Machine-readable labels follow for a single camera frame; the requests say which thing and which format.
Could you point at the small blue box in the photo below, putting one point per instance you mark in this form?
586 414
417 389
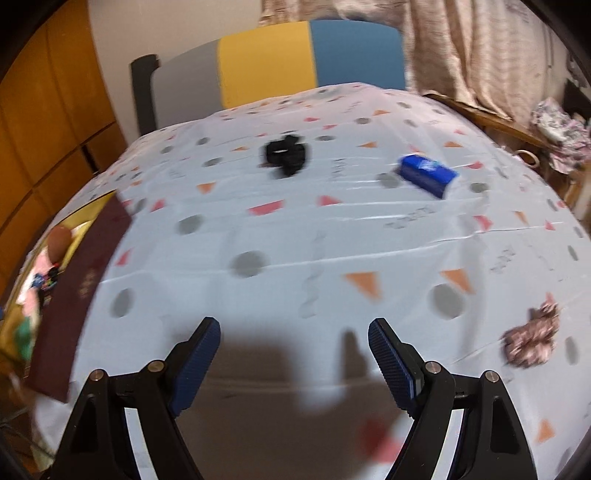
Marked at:
427 175

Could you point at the wooden cabinet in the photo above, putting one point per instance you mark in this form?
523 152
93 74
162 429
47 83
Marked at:
46 115

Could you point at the green plastic cup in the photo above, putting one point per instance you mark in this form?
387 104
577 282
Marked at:
24 339

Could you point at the patterned light blue tablecloth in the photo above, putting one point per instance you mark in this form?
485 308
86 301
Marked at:
323 230

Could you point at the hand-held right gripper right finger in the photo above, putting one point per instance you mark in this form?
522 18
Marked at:
392 369

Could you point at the black hairpiece with beads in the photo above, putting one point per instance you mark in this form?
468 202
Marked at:
45 279

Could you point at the grey yellow blue chair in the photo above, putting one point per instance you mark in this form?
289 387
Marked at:
263 64

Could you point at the floral scrunchie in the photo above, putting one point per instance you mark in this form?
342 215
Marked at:
531 337

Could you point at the black scrunchie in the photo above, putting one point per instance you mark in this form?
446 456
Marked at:
286 154

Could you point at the brown ball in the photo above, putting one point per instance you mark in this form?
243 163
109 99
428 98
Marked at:
60 242

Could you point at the beige patterned curtain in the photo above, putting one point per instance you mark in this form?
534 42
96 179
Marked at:
461 46

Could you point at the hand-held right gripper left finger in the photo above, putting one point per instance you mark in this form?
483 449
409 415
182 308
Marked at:
196 364

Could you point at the pink cloth roll blue band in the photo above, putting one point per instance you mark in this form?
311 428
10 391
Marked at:
31 302

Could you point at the floral cloth pile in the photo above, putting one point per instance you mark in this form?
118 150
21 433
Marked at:
561 129

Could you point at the wooden side desk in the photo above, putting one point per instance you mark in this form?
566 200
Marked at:
498 122

